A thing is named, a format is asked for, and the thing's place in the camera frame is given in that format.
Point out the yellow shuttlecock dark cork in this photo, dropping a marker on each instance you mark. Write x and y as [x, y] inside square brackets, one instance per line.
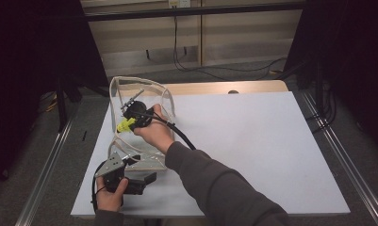
[122, 127]

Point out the person's left hand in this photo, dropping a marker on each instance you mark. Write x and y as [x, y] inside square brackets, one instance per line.
[109, 202]

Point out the person's right hand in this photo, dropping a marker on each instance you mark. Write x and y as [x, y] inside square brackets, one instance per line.
[156, 132]

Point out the metal floor rail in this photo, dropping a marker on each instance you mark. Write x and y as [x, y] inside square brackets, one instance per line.
[343, 157]
[45, 175]

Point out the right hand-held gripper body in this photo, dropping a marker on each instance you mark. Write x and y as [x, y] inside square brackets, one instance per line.
[138, 111]

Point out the white wall socket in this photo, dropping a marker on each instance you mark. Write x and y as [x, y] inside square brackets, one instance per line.
[178, 3]

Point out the white table cover sheet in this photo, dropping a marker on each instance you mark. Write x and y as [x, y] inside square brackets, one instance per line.
[255, 125]

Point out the dark round table grommet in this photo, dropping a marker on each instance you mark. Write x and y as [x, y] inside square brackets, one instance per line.
[233, 92]

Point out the black metal stand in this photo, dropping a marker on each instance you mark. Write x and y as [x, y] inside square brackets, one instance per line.
[62, 106]

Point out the clear plastic bag beige trim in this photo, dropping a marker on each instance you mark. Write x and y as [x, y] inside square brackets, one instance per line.
[147, 161]

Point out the black horizontal bar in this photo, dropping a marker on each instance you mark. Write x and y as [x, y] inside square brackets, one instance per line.
[145, 14]

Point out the black curtain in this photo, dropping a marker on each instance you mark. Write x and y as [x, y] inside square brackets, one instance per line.
[359, 47]
[26, 62]

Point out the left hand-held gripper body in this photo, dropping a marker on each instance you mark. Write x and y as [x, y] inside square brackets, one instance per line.
[112, 166]

